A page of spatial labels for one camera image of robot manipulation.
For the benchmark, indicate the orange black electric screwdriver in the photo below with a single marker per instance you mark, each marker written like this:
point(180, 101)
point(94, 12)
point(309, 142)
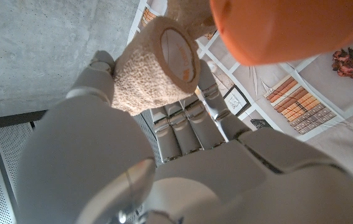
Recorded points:
point(288, 28)

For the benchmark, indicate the printed bookshelf backdrop cloth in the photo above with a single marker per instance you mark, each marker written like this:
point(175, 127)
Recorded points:
point(319, 99)

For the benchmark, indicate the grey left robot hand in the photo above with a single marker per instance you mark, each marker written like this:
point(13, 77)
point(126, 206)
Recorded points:
point(226, 180)

